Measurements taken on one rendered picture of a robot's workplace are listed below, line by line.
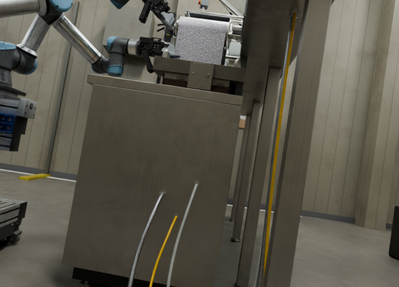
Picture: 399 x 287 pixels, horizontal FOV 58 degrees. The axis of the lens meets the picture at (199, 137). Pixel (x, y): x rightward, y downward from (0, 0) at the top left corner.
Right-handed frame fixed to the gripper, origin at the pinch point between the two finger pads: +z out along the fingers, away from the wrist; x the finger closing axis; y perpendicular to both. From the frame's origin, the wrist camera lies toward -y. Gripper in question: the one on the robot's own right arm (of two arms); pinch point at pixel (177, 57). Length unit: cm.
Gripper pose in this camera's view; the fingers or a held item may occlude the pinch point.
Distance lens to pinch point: 179.4
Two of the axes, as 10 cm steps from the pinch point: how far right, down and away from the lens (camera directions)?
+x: 0.7, 0.6, 10.0
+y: 1.6, -9.9, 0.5
